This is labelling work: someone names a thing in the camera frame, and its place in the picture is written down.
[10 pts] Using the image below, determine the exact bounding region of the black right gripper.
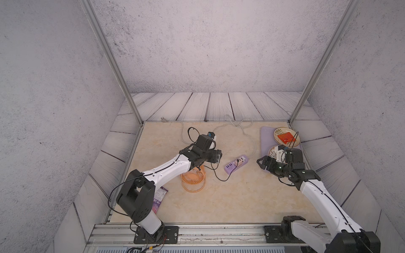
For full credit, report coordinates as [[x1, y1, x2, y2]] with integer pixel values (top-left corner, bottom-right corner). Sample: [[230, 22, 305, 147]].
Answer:
[[257, 155, 292, 178]]

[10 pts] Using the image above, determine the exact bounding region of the purple power strip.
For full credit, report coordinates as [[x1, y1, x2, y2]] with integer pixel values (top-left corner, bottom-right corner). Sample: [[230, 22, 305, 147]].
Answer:
[[224, 155, 248, 175]]

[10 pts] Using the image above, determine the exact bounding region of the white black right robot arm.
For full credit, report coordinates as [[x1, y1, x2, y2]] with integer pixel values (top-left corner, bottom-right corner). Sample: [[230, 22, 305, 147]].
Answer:
[[257, 148, 381, 253]]

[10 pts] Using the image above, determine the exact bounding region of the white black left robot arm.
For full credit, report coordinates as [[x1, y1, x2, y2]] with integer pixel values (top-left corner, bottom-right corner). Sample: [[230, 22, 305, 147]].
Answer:
[[116, 132, 222, 237]]

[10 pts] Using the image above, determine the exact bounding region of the large orange-rimmed patterned plate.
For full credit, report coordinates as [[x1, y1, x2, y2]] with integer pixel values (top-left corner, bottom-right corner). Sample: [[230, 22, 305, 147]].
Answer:
[[268, 145, 286, 161]]

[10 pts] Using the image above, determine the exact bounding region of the lavender plastic tray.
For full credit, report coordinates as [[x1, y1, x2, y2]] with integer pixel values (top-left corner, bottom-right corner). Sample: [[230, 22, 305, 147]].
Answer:
[[260, 126, 304, 159]]

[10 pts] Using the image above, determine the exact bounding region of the small beige floral plate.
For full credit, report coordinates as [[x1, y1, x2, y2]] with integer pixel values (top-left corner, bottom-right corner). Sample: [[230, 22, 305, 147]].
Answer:
[[273, 127, 301, 148]]

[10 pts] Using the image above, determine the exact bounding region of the red snack packet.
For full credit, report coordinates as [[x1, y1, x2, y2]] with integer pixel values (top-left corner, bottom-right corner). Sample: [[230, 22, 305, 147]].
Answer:
[[277, 132, 296, 144]]

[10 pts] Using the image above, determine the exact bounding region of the purple snack packet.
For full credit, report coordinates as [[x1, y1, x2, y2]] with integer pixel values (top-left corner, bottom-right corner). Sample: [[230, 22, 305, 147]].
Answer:
[[153, 187, 168, 214]]

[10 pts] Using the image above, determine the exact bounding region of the black fan cable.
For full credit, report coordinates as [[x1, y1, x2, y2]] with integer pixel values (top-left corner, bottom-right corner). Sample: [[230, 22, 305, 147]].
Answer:
[[187, 127, 241, 182]]

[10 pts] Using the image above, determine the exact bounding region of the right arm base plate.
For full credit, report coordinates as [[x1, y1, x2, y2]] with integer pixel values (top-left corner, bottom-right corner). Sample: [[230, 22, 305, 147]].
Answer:
[[264, 226, 304, 244]]

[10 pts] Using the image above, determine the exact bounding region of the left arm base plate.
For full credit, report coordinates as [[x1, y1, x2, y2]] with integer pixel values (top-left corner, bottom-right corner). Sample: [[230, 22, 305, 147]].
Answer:
[[134, 225, 179, 245]]

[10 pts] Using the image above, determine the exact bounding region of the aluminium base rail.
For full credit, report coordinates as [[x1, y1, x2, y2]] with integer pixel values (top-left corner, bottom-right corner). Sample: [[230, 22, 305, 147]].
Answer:
[[84, 223, 313, 253]]

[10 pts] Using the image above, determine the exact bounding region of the right aluminium frame post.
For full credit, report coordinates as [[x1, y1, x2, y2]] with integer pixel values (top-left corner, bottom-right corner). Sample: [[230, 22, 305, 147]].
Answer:
[[288, 0, 360, 126]]

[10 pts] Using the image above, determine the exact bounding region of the aluminium frame post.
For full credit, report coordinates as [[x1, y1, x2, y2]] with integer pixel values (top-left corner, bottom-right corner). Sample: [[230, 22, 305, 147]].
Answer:
[[80, 0, 144, 125], [288, 0, 360, 126]]

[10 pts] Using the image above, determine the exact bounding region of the left aluminium frame post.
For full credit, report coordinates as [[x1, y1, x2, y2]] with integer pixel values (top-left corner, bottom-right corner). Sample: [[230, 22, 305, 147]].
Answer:
[[80, 0, 144, 125]]

